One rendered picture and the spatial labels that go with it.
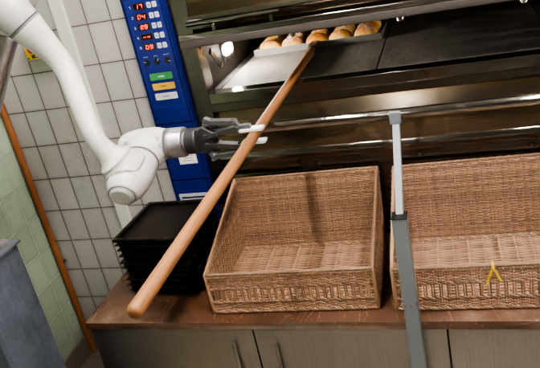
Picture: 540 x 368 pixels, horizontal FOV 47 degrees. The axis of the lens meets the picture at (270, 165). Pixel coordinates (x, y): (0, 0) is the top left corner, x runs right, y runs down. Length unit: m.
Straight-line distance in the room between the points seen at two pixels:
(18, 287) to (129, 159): 0.58
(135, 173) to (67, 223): 1.19
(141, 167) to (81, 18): 0.87
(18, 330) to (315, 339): 0.90
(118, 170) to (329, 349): 0.87
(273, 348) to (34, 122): 1.34
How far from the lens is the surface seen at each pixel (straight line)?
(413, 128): 2.21
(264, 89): 2.25
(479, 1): 1.96
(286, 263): 2.28
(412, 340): 1.92
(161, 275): 1.18
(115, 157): 1.73
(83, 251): 2.91
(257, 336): 2.09
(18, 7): 1.79
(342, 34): 2.68
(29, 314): 2.11
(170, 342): 2.23
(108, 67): 2.46
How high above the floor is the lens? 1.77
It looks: 22 degrees down
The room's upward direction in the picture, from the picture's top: 12 degrees counter-clockwise
